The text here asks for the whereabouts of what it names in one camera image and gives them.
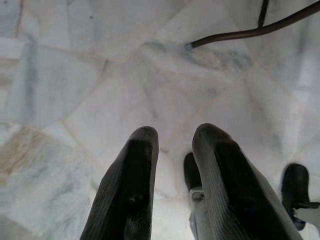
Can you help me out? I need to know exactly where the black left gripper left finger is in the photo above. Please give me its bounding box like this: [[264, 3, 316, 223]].
[[79, 126, 160, 240]]

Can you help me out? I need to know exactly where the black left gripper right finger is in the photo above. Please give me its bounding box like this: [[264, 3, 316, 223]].
[[191, 122, 305, 240]]

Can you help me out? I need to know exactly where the robot left foot black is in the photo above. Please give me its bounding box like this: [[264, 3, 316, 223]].
[[183, 152, 208, 240]]

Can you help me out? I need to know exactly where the robot foot black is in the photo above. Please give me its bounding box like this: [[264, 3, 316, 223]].
[[281, 163, 320, 232], [183, 152, 208, 240]]

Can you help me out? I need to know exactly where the robot right foot black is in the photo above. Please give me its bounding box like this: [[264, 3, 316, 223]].
[[281, 163, 320, 232]]

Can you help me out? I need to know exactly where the dark metal chair leg frame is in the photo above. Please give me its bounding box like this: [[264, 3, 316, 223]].
[[186, 0, 320, 50]]

